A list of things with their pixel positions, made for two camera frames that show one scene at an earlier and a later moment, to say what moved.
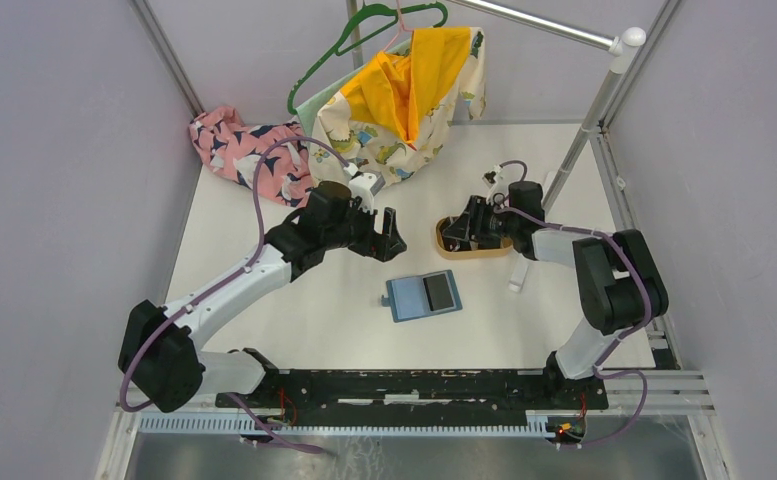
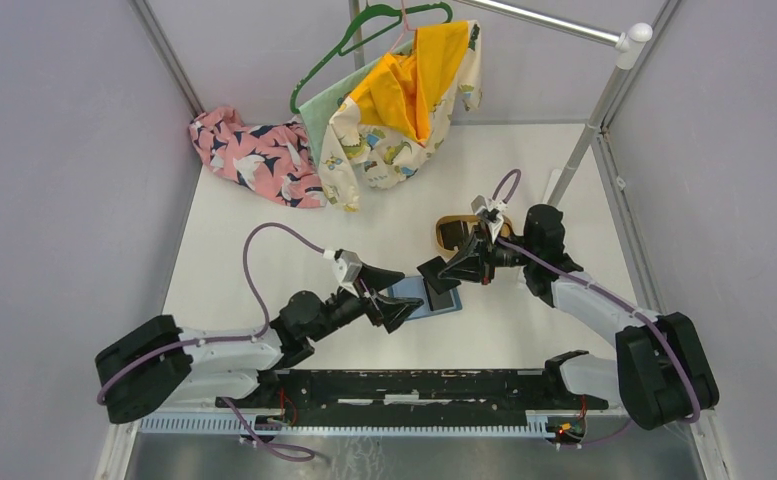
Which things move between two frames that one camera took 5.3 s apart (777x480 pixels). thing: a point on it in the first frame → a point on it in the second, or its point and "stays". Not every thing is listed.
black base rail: (295, 393) stays
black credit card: (438, 292) stays
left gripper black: (381, 247) → (392, 310)
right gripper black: (469, 225) → (475, 261)
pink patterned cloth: (231, 148) stays
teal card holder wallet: (424, 295) stays
